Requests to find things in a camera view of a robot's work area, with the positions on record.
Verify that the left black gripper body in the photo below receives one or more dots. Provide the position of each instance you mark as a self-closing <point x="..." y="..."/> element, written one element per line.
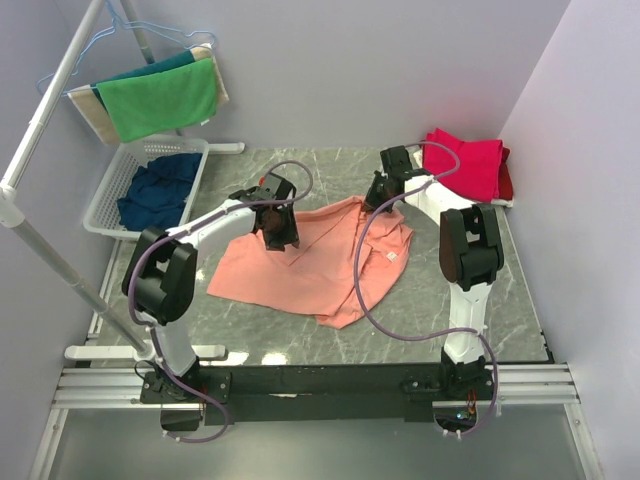
<point x="284" y="212"/>

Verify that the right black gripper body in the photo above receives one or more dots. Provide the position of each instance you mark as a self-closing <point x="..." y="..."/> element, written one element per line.
<point x="381" y="205"/>

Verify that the salmon pink t shirt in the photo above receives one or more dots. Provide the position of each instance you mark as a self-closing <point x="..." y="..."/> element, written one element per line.
<point x="339" y="268"/>

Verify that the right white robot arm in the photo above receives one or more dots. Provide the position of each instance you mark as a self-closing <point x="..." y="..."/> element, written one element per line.
<point x="470" y="257"/>

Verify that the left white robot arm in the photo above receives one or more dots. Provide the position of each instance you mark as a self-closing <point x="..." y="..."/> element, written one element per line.
<point x="160" y="279"/>

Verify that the folded white t shirt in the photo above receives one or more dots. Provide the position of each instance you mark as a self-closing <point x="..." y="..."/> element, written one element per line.
<point x="417" y="158"/>

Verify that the folded magenta t shirt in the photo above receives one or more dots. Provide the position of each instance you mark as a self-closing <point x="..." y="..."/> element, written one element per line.
<point x="477" y="177"/>

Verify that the navy blue t shirt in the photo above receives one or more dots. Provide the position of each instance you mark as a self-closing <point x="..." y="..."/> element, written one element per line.
<point x="158" y="192"/>

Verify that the white plastic laundry basket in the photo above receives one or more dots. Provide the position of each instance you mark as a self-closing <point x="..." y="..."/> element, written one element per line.
<point x="102" y="216"/>

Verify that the black base beam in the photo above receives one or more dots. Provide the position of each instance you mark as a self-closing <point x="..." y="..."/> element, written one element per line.
<point x="337" y="392"/>

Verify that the green towel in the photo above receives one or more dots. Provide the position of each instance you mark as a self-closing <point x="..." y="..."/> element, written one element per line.
<point x="145" y="105"/>

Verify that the teal towel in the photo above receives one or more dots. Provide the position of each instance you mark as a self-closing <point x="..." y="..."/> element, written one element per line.
<point x="150" y="67"/>

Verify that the beige towel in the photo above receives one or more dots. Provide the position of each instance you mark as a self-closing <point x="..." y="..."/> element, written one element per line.
<point x="96" y="116"/>

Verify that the white clothes rack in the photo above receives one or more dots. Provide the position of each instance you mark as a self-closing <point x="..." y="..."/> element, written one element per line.
<point x="14" y="219"/>

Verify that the blue wire hanger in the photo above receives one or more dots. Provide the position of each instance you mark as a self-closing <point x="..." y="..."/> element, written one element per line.
<point x="103" y="20"/>

